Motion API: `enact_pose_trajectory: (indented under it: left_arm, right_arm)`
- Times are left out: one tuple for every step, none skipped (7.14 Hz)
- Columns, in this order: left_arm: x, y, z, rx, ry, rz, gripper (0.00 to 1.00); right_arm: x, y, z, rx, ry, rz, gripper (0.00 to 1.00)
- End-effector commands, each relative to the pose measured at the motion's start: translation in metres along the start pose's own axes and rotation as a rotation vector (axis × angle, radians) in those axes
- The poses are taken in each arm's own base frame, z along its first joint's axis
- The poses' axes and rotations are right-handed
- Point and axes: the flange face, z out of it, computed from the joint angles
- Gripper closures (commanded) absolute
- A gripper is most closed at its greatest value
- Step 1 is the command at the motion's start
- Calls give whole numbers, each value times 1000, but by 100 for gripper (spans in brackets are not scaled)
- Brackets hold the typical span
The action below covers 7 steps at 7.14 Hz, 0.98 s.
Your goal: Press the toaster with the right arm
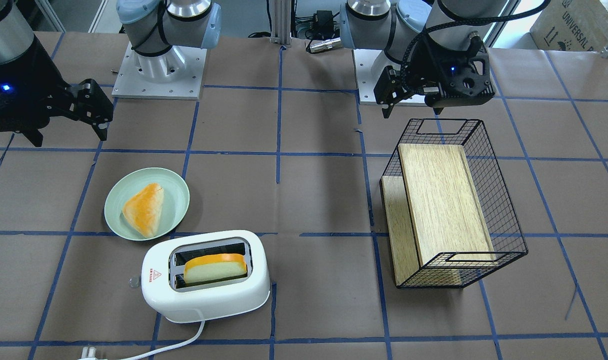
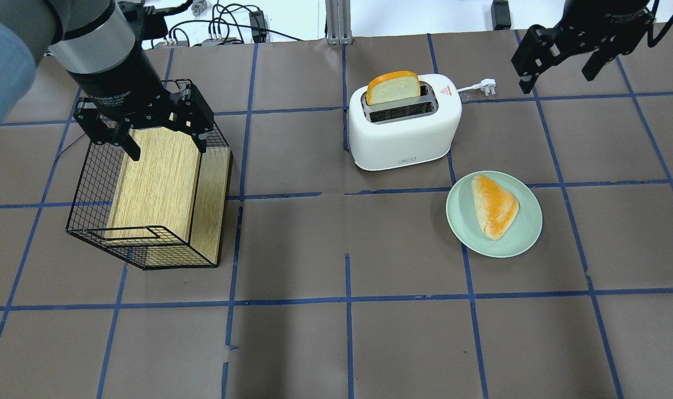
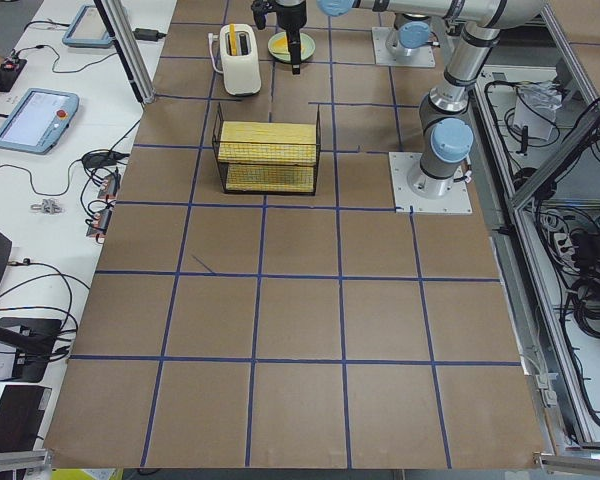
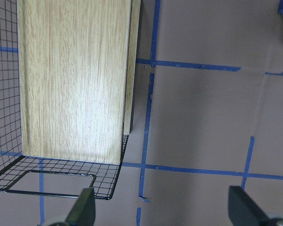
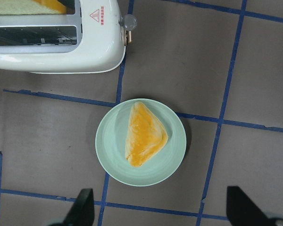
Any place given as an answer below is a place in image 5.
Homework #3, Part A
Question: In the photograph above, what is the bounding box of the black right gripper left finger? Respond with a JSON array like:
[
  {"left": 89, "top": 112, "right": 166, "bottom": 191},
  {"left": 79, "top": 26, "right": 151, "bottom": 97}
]
[{"left": 62, "top": 188, "right": 95, "bottom": 226}]

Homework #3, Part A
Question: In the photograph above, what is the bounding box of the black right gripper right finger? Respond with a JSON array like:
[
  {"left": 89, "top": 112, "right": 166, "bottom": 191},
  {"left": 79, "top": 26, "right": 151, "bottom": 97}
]
[{"left": 226, "top": 186, "right": 283, "bottom": 226}]

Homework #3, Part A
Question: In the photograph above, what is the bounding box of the grey toaster lever knob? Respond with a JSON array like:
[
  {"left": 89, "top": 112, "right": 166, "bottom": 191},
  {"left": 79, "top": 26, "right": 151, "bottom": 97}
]
[{"left": 119, "top": 14, "right": 138, "bottom": 46}]

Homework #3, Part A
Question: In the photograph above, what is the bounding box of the white two-slot toaster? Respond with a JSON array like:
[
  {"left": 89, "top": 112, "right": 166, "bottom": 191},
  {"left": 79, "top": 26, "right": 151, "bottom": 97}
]
[{"left": 0, "top": 0, "right": 126, "bottom": 74}]

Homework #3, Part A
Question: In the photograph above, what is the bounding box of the bread slice in toaster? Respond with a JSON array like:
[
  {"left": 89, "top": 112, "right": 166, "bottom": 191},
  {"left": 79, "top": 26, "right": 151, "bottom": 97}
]
[{"left": 0, "top": 0, "right": 67, "bottom": 16}]

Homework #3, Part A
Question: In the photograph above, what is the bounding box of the light green plate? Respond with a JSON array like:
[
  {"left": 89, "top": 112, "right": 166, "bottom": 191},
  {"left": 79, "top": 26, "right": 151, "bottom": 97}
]
[{"left": 95, "top": 98, "right": 187, "bottom": 186}]

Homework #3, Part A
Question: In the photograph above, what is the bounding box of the triangular toasted bread on plate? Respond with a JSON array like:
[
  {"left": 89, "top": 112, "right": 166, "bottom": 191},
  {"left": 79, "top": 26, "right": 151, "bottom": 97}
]
[{"left": 125, "top": 101, "right": 168, "bottom": 167}]

